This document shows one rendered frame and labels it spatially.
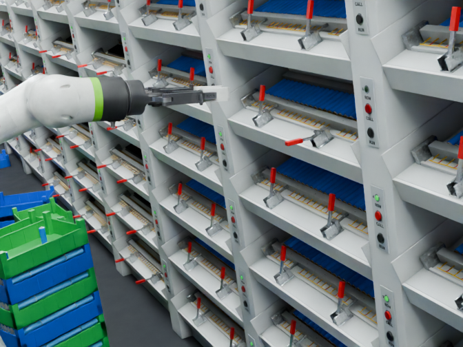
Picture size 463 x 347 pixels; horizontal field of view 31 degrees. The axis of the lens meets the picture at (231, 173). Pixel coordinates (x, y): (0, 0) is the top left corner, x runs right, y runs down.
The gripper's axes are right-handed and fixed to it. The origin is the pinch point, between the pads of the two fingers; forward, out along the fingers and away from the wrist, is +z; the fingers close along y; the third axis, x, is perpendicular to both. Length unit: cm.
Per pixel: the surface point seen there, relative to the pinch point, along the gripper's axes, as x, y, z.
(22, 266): -56, -65, -32
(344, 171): -11.0, 37.0, 11.6
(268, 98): -2.4, -5.0, 16.5
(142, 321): -98, -109, 19
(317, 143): -7.2, 28.0, 11.0
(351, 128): -3.6, 33.2, 15.4
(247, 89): -1.5, -15.3, 15.8
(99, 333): -84, -73, -7
